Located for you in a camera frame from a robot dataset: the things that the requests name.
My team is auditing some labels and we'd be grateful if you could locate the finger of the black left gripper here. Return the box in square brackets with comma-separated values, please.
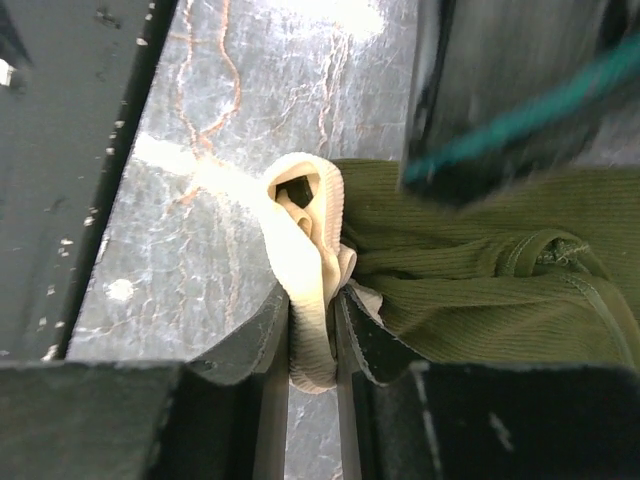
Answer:
[398, 1, 639, 209]

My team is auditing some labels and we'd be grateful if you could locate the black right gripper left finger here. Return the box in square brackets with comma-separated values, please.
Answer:
[1, 286, 289, 479]

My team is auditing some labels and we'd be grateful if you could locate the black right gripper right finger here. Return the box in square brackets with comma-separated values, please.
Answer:
[333, 288, 639, 479]

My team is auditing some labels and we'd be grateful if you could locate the olive green underwear cream waistband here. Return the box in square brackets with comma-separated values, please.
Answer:
[258, 152, 639, 394]

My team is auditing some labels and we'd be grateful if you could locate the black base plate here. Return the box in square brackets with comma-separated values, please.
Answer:
[1, 0, 176, 361]

